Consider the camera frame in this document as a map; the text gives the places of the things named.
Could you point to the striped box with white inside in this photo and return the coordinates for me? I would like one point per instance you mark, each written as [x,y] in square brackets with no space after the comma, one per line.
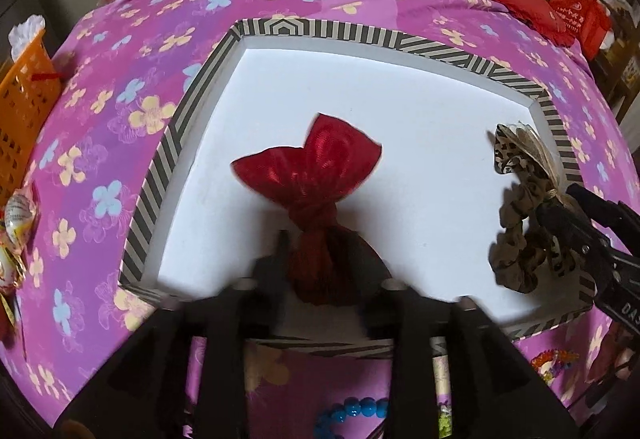
[400,119]

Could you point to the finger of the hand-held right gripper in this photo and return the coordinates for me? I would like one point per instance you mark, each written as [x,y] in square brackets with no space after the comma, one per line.
[610,216]
[580,239]

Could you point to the red shopping bag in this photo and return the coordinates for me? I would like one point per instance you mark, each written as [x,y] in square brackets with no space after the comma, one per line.
[580,19]

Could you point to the white plastic bag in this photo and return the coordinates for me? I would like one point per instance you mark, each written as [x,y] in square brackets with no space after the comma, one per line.
[25,34]

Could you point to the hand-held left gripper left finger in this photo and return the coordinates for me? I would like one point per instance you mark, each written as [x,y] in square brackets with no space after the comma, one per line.
[272,269]

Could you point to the candy packet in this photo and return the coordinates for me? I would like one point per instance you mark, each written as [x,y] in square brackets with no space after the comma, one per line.
[20,219]
[10,266]

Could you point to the orange plastic basket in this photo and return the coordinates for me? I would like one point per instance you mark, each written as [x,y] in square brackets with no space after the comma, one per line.
[22,119]

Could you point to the purple floral blanket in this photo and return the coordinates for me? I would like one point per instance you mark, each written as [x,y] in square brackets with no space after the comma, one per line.
[125,144]

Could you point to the wooden chair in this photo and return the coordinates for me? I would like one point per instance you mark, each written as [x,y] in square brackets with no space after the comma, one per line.
[620,69]

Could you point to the red satin hair bow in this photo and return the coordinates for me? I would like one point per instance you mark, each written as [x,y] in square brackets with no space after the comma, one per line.
[310,169]

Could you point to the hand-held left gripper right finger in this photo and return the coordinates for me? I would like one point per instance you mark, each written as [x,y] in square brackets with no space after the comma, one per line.
[372,269]

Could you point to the leopard print scrunchie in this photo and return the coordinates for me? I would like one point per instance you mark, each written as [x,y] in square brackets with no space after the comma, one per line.
[515,214]

